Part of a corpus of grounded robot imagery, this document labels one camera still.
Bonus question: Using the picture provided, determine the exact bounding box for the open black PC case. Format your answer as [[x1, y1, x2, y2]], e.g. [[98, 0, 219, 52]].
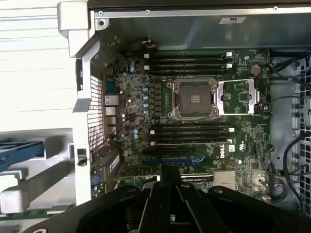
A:
[[57, 0, 311, 219]]

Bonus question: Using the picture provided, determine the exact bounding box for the black expansion slot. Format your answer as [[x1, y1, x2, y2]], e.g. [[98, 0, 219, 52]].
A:
[[142, 148, 192, 157]]

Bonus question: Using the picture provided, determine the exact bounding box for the green RAM stick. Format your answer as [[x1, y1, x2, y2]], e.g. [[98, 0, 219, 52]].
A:
[[7, 212, 58, 219]]

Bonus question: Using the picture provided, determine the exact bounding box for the black internal cable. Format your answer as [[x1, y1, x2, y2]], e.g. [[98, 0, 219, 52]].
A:
[[281, 130, 311, 192]]

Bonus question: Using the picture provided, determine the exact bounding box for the CPU socket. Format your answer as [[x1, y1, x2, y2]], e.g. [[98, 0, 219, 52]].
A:
[[172, 78, 219, 120]]

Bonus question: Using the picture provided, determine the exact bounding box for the blue expansion slot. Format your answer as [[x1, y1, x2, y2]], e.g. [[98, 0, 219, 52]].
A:
[[143, 159, 205, 166]]

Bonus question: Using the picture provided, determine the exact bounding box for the hard disk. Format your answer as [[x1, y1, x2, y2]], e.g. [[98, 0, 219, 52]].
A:
[[0, 138, 47, 170]]

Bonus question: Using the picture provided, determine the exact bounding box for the grey parts rack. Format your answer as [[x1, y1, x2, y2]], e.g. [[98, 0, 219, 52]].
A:
[[0, 127, 78, 219]]

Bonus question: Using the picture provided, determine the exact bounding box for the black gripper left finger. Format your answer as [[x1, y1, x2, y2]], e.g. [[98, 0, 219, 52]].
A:
[[34, 166, 171, 233]]

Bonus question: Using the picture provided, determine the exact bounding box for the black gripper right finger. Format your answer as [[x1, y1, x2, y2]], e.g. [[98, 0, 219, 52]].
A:
[[171, 166, 311, 233]]

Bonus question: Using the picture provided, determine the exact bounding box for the silver chipset heatsink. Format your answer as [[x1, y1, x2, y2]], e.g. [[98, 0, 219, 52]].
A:
[[213, 170, 238, 191]]

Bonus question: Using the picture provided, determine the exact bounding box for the black RAM slot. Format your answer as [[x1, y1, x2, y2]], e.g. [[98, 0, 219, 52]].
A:
[[143, 62, 234, 69], [149, 140, 235, 147], [143, 68, 234, 75], [149, 134, 235, 141], [143, 56, 234, 63], [149, 122, 235, 129], [149, 128, 235, 135], [143, 50, 234, 57]]

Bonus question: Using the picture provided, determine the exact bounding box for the green motherboard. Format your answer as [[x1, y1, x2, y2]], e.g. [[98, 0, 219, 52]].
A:
[[101, 33, 272, 195]]

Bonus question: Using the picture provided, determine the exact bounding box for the metal socket cover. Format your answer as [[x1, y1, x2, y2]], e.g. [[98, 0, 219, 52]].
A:
[[217, 79, 260, 116]]

